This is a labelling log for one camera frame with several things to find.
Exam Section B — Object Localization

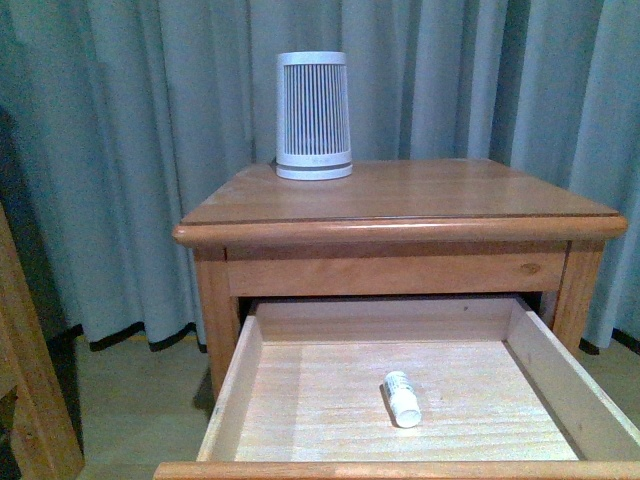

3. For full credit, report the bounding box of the white medicine bottle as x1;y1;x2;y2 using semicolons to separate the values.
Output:
383;371;422;429

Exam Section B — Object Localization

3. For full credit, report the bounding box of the wooden drawer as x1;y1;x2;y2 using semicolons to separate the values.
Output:
155;296;639;479

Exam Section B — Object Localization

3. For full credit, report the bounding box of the white slatted cylindrical device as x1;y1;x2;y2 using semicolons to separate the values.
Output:
275;51;353;181

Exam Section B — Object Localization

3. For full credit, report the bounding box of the wooden nightstand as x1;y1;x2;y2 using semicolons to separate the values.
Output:
171;158;629;480

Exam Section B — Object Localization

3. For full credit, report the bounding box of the grey-green pleated curtain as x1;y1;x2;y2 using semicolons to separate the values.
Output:
1;1;639;347

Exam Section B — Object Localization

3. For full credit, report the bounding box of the wooden furniture at left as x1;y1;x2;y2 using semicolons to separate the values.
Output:
1;215;84;479

